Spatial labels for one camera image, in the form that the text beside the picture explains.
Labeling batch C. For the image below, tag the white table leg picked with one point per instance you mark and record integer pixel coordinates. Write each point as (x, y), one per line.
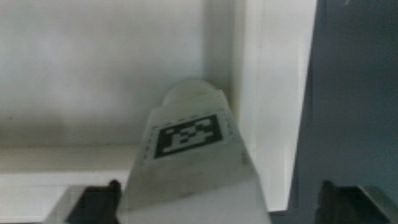
(194, 183)

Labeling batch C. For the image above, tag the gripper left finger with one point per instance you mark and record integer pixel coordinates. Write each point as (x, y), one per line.
(88, 205)

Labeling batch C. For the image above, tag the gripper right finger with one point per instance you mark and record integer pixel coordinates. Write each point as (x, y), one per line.
(354, 205)

